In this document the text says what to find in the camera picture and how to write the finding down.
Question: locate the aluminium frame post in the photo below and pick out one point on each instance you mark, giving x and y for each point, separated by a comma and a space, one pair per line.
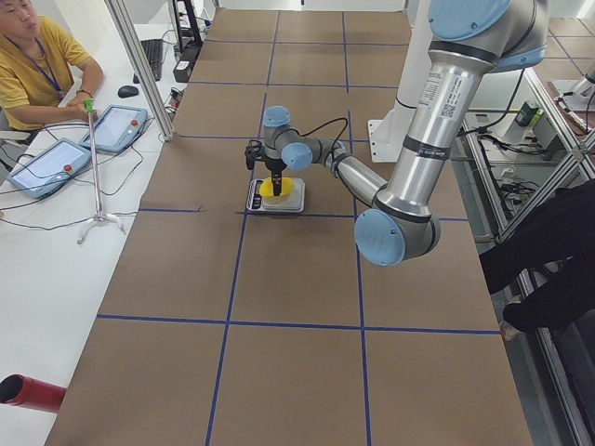
140, 65

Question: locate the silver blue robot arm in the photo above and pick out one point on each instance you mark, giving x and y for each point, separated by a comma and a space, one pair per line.
469, 40

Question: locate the far blue teach pendant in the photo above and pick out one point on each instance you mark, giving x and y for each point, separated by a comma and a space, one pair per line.
117, 127

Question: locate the yellow mango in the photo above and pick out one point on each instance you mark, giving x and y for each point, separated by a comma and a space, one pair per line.
265, 189

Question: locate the black cloth cover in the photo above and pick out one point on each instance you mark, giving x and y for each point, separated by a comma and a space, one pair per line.
561, 228

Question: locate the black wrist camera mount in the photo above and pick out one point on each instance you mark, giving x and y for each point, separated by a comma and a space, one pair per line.
253, 154

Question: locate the blue teach pendant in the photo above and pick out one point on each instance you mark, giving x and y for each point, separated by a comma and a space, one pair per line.
117, 127
51, 169

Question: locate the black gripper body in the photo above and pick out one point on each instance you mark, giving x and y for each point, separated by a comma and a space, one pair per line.
273, 164

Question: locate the black keyboard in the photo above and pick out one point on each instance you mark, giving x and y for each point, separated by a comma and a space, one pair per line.
153, 50

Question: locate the black computer box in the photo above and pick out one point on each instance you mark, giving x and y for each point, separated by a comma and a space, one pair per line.
183, 71

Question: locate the black computer mouse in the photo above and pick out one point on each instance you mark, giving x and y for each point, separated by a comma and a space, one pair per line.
127, 91

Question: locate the red cylinder tube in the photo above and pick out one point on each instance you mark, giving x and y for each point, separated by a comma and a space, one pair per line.
30, 393

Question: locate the near blue teach pendant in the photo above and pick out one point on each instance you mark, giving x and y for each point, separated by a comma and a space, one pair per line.
51, 169

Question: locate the person in yellow shirt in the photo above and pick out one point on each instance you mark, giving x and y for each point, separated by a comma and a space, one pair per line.
46, 75

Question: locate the silver digital kitchen scale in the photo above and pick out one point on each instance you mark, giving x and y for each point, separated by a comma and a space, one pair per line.
293, 203

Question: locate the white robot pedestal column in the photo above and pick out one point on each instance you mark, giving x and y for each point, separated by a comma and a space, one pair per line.
386, 136

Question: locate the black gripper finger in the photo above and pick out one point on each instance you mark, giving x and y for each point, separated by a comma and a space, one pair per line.
277, 185

